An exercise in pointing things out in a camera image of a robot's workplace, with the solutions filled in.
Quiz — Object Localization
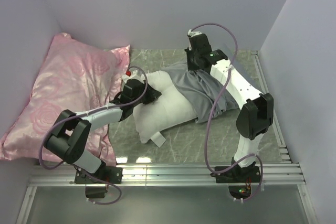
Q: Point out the white pillow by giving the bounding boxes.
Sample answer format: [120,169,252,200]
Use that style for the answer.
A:
[133,70,197,147]

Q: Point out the grey pillowcase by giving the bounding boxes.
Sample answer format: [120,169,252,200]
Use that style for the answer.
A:
[160,42,260,124]

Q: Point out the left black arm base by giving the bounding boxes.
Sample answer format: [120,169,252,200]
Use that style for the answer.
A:
[74,164,123,200]

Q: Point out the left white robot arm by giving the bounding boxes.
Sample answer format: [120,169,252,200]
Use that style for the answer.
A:
[38,79,162,183]

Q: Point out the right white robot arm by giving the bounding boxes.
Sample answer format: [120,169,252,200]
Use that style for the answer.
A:
[185,30,274,182]

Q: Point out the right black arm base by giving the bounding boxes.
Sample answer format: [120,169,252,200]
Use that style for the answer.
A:
[211,162,264,202]

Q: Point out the pink satin rose pillow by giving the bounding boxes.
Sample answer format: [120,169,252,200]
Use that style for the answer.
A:
[1,33,130,161]

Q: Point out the grey marble mat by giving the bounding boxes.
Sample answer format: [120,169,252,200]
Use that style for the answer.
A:
[107,48,283,164]

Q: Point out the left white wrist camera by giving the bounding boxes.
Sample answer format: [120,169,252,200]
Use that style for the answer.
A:
[121,69,143,83]

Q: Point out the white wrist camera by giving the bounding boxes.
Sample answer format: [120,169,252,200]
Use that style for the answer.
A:
[187,29,202,38]
[121,69,143,83]

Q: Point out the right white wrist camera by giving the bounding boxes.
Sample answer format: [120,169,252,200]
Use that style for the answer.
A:
[187,29,202,38]

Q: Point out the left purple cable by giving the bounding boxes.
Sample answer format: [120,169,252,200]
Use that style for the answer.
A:
[38,66,148,206]

